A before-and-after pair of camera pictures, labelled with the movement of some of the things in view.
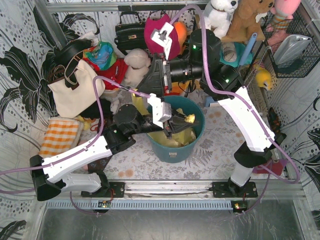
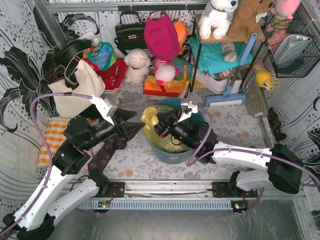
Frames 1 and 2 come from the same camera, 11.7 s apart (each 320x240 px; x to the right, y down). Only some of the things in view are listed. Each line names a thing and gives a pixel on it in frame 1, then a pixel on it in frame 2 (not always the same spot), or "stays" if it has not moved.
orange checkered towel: x=62 y=134 stays
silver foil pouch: x=291 y=49 stays
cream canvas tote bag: x=68 y=103 stays
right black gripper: x=165 y=78 to x=162 y=124
